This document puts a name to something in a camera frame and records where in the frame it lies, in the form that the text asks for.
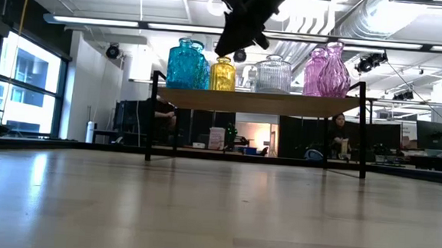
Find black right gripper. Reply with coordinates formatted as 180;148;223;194
213;0;295;62

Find clear ribbed cylinder glass vase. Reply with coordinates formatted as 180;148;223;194
254;53;294;95

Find yellow ribbed cylinder glass vase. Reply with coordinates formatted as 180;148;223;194
209;55;238;93

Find teal square glass vase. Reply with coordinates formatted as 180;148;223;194
188;40;213;91

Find pink ribbed cylinder glass vase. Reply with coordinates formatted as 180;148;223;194
302;47;328;98

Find teal diamond-pattern cylinder vase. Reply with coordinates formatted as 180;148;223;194
165;35;206;91

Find pink faceted bulbous glass vase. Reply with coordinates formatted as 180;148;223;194
316;40;355;100

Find white round pendant lamp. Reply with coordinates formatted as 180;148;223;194
206;0;229;18

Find black office partition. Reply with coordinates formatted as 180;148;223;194
276;115;403;164
175;108;238;149

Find pale pink box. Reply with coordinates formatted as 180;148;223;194
207;127;226;151

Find person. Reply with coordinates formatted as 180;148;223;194
326;111;355;162
153;98;179;134

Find black ceiling spotlight cluster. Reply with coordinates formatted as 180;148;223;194
354;50;390;76

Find blue round object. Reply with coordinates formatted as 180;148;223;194
305;148;324;162

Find ceiling light strip track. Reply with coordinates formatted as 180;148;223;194
41;12;442;54

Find white cylinder canister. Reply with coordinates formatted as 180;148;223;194
84;121;97;144

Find black computer monitor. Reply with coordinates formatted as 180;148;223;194
414;120;442;152

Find dark office desk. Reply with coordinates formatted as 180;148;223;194
398;152;442;173

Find black ceiling rail fixture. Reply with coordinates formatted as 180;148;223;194
387;0;442;16

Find window with dark frame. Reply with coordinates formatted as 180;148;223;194
0;29;65;138

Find black metal rig frame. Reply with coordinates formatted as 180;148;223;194
0;135;442;187

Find yellow hanging cable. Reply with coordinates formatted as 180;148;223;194
0;0;31;124

